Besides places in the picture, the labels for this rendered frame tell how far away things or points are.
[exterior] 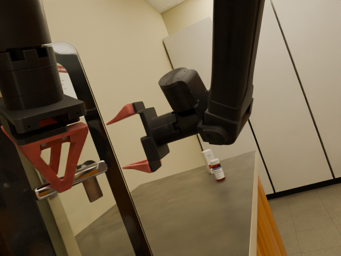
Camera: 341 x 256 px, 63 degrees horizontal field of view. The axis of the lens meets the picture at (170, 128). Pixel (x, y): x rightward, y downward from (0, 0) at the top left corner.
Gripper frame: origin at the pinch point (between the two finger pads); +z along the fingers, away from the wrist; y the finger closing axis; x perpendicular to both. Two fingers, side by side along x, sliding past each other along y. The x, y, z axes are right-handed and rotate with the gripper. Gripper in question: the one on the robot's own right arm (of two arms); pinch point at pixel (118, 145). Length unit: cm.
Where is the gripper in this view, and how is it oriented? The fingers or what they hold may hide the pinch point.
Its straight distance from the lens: 59.8
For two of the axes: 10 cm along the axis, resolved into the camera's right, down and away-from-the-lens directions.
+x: -2.8, 1.5, -9.5
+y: -3.3, -9.4, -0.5
